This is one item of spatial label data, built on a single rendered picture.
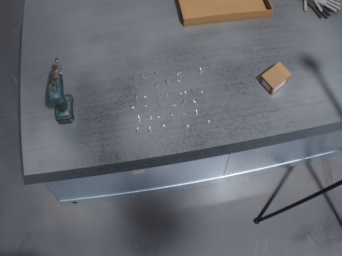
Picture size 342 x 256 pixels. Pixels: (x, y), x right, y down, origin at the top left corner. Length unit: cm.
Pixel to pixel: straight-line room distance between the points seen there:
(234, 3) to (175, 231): 116
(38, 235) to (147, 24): 124
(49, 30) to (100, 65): 35
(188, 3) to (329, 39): 69
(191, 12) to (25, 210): 136
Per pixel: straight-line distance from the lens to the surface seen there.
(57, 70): 179
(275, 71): 195
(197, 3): 218
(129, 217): 243
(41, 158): 189
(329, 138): 231
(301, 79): 203
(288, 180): 253
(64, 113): 187
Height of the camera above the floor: 235
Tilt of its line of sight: 65 degrees down
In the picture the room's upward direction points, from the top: 2 degrees counter-clockwise
